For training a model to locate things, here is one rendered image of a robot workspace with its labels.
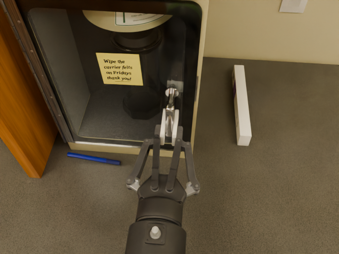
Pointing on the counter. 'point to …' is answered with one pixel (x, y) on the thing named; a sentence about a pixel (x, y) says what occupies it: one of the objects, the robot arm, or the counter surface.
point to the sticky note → (120, 68)
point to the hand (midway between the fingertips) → (169, 127)
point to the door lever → (172, 92)
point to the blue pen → (93, 158)
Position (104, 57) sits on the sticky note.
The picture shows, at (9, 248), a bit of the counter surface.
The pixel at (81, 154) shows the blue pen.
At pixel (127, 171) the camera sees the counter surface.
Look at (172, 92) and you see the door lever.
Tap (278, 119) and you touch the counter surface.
